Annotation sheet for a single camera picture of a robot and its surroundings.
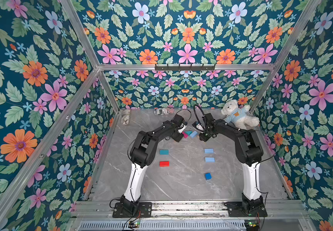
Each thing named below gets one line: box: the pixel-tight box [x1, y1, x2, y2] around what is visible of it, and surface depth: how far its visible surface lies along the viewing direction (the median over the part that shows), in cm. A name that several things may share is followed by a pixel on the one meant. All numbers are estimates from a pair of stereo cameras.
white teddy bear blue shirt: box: [220, 99, 260, 129], surface depth 107 cm
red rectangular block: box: [159, 161, 170, 167], surface depth 92 cm
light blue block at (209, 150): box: [204, 148, 215, 154], surface depth 98 cm
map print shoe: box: [120, 108, 132, 126], surface depth 113 cm
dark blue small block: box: [204, 172, 212, 180], surface depth 86 cm
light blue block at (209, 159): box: [204, 156, 216, 163], surface depth 92 cm
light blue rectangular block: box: [189, 130, 198, 138], surface depth 106 cm
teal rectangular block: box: [158, 149, 169, 155], surface depth 97 cm
